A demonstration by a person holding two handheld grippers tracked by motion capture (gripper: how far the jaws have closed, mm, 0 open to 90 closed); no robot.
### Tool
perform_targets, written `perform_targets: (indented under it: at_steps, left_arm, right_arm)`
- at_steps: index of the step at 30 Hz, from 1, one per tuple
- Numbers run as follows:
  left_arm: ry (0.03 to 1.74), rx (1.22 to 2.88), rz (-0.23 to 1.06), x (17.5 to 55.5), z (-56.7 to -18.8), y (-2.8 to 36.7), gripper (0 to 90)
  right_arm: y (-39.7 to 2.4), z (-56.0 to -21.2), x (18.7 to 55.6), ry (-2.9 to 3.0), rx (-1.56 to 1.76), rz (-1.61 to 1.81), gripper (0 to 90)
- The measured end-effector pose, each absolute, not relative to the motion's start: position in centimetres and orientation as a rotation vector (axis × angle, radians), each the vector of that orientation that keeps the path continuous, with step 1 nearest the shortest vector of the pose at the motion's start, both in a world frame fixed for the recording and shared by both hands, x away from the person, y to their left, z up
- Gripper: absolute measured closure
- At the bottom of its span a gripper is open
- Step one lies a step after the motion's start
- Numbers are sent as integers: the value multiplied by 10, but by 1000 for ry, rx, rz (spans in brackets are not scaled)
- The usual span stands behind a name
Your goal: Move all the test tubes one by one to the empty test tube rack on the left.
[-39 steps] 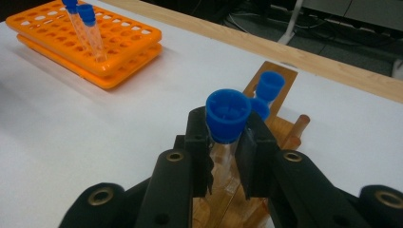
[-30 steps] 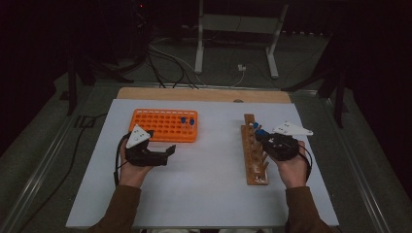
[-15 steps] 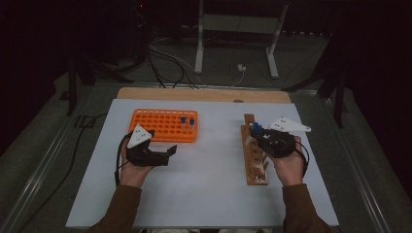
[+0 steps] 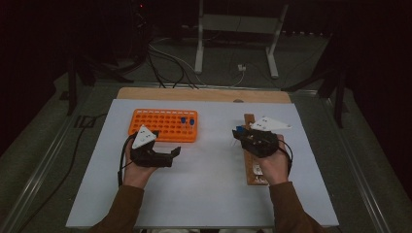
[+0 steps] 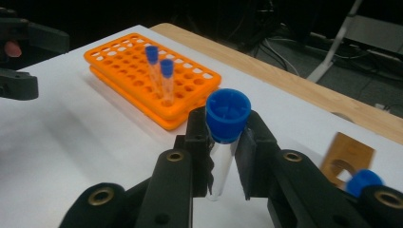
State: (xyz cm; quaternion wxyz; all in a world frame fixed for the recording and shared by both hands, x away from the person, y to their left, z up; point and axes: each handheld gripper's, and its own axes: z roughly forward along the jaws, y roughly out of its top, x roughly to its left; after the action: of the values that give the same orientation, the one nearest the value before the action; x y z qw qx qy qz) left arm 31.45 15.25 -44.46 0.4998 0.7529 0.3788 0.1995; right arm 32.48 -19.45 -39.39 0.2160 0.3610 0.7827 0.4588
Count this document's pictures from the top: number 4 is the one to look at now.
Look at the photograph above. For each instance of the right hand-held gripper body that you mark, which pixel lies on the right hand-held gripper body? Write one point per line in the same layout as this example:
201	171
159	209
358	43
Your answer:
262	144

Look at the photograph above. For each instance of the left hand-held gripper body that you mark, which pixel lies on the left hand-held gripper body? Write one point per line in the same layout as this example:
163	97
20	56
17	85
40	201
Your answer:
152	158

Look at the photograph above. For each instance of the blue-capped clear tube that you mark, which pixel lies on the blue-capped clear tube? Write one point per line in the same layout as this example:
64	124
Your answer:
183	120
240	129
192	122

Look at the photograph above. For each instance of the orange plastic tube rack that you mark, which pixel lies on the orange plastic tube rack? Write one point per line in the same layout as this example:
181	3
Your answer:
163	126

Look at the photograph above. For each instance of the wooden tube rack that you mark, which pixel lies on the wooden tube rack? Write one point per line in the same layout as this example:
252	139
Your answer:
252	173

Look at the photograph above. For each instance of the person's left hand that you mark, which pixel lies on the person's left hand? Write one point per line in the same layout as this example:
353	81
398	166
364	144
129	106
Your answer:
136	176

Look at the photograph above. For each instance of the person's right hand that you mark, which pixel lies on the person's right hand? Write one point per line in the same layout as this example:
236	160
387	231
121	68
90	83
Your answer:
275	168

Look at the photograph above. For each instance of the white table mat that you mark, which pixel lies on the white table mat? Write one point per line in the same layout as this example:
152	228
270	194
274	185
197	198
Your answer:
210	187

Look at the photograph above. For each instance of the white plug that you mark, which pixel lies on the white plug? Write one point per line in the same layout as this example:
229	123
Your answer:
242	67

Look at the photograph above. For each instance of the black tripod stand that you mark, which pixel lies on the black tripod stand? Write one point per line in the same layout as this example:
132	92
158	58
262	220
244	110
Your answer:
338	97

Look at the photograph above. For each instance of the dark equipment rack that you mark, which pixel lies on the dark equipment rack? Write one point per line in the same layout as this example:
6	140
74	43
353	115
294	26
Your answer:
141	29

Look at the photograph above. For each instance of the metal floor rail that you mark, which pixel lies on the metal floor rail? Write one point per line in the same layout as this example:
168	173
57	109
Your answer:
42	165
353	158

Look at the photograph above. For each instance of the white metal stand frame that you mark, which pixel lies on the white metal stand frame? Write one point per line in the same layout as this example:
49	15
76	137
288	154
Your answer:
200	48

